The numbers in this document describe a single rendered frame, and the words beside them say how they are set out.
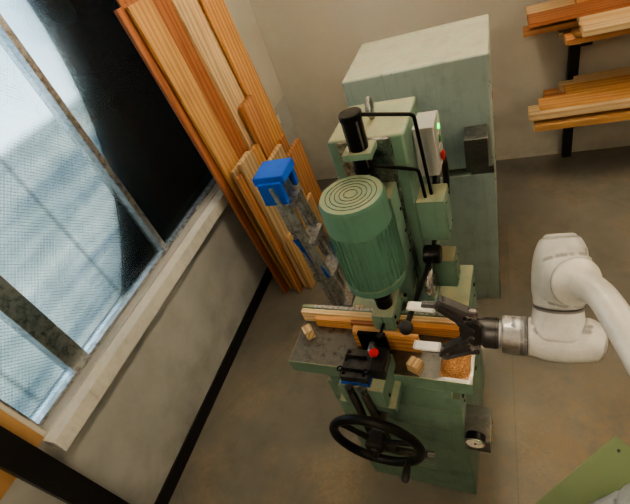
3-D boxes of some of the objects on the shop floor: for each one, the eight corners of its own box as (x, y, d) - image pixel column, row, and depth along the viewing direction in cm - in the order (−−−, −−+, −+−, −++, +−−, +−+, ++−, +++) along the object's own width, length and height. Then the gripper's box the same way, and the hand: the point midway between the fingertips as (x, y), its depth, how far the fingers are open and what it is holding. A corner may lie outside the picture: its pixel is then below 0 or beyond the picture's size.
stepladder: (340, 339, 262) (246, 185, 193) (349, 307, 279) (265, 156, 210) (365, 338, 254) (276, 179, 186) (372, 305, 271) (293, 148, 203)
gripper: (501, 358, 111) (418, 349, 120) (500, 282, 98) (407, 279, 107) (500, 381, 105) (413, 369, 115) (498, 304, 93) (401, 298, 102)
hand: (415, 326), depth 111 cm, fingers open, 13 cm apart
